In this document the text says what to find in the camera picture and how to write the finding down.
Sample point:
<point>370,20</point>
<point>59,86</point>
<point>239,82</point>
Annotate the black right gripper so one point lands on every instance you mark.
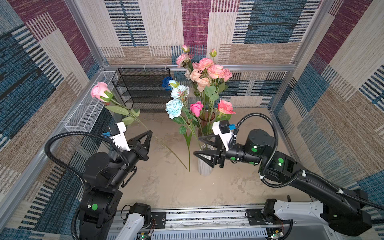
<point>220,155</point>

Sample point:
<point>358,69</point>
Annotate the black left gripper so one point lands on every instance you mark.
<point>139,150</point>

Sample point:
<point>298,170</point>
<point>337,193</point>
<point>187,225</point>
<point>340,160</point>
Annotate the red glass vase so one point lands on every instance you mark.
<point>206,121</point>

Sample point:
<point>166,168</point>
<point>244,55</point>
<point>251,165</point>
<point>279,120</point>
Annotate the white ribbed ceramic vase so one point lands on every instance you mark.
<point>203,168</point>

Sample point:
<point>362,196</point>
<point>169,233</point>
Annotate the light blue carnation spray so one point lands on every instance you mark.
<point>178,109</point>

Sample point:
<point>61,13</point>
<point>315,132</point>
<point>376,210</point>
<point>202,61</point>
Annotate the pink rose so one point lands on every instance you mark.
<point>223,111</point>

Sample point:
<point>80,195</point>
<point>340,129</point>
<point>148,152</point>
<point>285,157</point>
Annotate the magenta rose stem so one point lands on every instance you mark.
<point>196,110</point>

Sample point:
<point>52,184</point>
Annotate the blue rose stem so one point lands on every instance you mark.
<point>166,83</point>

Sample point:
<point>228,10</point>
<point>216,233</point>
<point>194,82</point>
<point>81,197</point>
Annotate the light pink rose stem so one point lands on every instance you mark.
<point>105,95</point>

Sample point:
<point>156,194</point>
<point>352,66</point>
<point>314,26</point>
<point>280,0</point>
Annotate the pink carnation spray stem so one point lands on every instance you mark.
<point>210,97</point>

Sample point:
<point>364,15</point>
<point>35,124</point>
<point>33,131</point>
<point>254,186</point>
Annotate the pink rose spray stem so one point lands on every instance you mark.
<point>226,75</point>

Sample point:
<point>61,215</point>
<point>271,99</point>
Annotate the pale peach carnation spray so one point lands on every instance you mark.
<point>196,72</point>

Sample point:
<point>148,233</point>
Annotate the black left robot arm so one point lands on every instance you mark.
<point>101,180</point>

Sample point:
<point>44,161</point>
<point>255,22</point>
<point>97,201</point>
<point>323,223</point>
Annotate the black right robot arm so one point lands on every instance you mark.
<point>340,209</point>

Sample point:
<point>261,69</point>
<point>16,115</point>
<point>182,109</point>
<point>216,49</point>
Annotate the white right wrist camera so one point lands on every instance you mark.
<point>225,131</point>

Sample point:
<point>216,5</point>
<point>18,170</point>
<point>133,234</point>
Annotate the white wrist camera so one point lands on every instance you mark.
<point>225,131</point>
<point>116,133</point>

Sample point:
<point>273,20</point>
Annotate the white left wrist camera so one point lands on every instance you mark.
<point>116,133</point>

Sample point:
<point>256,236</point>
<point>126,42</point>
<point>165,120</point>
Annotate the black wire shelf rack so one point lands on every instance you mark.
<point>142,89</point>

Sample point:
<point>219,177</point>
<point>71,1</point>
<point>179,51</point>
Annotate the white wire mesh basket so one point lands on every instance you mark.
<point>88,109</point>

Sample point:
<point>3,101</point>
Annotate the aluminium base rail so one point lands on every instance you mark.
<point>207,223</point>

